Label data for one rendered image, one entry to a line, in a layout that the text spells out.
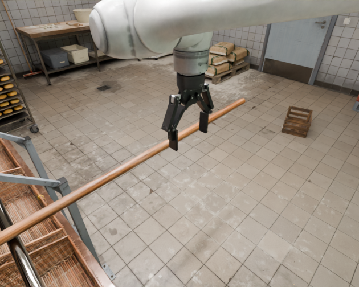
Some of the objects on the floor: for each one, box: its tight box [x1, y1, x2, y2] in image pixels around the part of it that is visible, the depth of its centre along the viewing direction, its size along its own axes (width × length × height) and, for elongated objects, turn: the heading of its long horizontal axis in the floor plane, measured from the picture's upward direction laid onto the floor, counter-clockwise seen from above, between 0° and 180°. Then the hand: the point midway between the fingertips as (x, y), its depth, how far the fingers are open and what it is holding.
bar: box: [0, 129, 116, 287], centre depth 118 cm, size 31×127×118 cm, turn 45°
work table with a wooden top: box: [15, 20, 140, 85], centre depth 495 cm, size 220×80×90 cm, turn 135°
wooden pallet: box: [205, 62, 250, 85], centre depth 493 cm, size 120×80×14 cm, turn 135°
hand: (189, 136), depth 72 cm, fingers open, 13 cm apart
